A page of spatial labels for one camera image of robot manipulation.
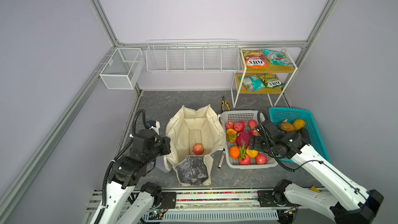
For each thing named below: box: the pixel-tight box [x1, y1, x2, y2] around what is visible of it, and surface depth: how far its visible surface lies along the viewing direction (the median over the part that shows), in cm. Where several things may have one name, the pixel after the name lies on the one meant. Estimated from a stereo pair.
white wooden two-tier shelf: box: [230, 48, 298, 109], surface depth 95 cm
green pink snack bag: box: [262, 48, 294, 66], surface depth 88 cm
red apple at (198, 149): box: [191, 144, 204, 156], surface depth 88 cm
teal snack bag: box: [238, 74, 266, 92], surface depth 101 cm
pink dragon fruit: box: [235, 130, 251, 150], surface depth 88 cm
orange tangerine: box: [229, 145, 240, 159], surface depth 85 cm
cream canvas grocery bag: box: [163, 104, 226, 187], surface depth 77 cm
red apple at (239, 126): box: [233, 120, 246, 133], surface depth 93 cm
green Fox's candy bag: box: [257, 73, 285, 89], surface depth 103 cm
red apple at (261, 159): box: [255, 153, 268, 165], surface depth 82 cm
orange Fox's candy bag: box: [242, 50, 269, 69], surface depth 88 cm
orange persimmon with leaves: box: [226, 128, 237, 143], surface depth 87 cm
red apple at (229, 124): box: [225, 120, 235, 130], surface depth 98 cm
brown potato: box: [279, 121, 295, 133], surface depth 93 cm
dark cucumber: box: [300, 127, 311, 145], surface depth 93 cm
